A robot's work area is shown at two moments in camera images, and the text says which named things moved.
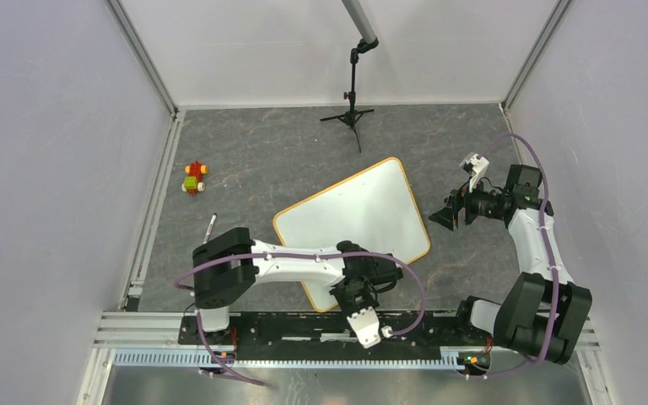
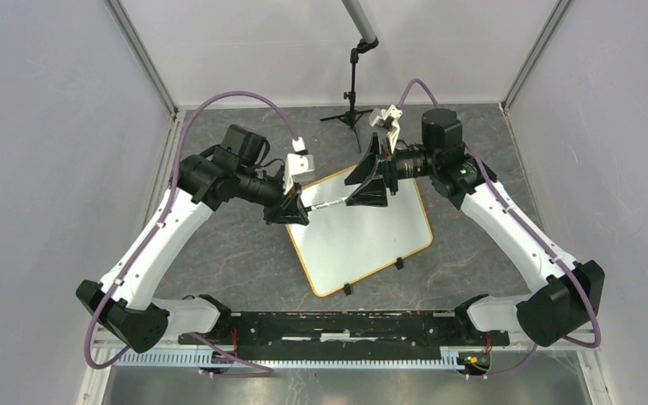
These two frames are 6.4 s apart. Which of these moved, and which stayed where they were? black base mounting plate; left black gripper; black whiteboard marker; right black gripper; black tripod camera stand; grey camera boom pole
Moved: right black gripper; left black gripper; black whiteboard marker
Stayed: black tripod camera stand; black base mounting plate; grey camera boom pole
